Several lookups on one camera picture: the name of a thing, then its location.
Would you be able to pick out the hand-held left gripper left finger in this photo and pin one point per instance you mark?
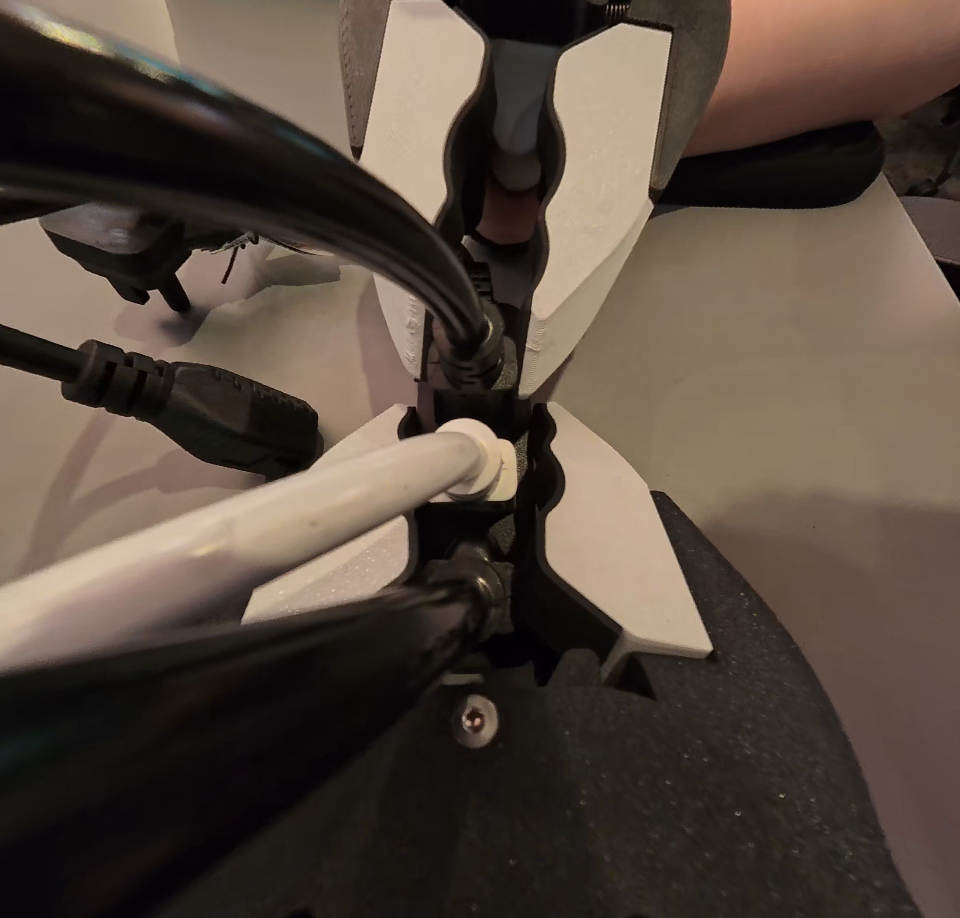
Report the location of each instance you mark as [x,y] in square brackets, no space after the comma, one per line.
[337,566]

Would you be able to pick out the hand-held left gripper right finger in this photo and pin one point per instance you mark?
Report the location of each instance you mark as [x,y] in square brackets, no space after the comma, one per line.
[615,543]

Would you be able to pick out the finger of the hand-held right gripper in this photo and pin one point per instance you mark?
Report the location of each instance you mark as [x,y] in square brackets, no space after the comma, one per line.
[420,93]
[607,146]

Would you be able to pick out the white power plug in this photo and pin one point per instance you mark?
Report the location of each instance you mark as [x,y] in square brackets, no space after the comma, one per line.
[487,476]

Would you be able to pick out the black power plug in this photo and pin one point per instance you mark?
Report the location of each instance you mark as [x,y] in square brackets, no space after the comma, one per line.
[112,247]
[472,367]

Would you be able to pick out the person's right forearm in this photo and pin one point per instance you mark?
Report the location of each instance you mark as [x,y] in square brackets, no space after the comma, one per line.
[825,48]

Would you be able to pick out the flat black power plug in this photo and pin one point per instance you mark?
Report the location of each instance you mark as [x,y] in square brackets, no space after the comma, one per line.
[112,247]

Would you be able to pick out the person's right hand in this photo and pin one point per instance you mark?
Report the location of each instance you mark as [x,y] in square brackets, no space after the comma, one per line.
[510,217]

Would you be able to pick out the black chair armrest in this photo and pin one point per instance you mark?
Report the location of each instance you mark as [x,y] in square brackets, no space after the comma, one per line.
[787,168]

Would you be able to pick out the white warning tag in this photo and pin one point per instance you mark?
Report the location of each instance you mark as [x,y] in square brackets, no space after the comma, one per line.
[300,262]

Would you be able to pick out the grey chair seat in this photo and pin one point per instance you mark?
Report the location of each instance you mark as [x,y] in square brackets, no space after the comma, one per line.
[934,228]

